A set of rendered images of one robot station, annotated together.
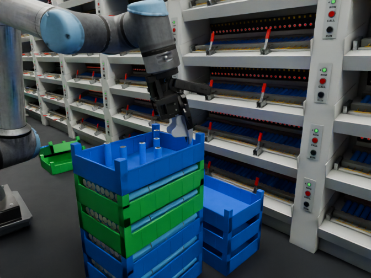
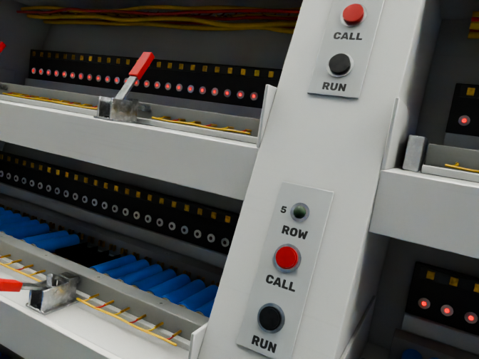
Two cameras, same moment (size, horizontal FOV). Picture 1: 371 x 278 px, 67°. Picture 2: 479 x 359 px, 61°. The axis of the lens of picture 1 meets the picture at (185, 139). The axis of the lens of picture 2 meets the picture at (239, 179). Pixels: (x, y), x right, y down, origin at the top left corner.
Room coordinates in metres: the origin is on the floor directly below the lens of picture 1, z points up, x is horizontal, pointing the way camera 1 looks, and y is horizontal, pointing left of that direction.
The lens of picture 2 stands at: (1.15, 0.20, 1.01)
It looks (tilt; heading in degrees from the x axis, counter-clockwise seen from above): 8 degrees up; 340
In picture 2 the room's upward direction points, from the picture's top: 17 degrees clockwise
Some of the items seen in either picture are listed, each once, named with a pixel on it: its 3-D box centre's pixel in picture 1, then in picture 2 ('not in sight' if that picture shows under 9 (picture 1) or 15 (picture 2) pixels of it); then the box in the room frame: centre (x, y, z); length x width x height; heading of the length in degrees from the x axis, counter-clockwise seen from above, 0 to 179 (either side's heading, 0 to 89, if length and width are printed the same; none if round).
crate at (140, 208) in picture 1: (143, 178); not in sight; (0.73, 0.12, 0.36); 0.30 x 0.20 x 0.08; 140
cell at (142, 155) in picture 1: (142, 153); not in sight; (0.73, 0.12, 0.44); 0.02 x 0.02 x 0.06
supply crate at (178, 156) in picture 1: (142, 151); not in sight; (0.73, 0.12, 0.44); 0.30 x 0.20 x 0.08; 140
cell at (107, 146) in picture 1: (107, 153); not in sight; (0.72, 0.21, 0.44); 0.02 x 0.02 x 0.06
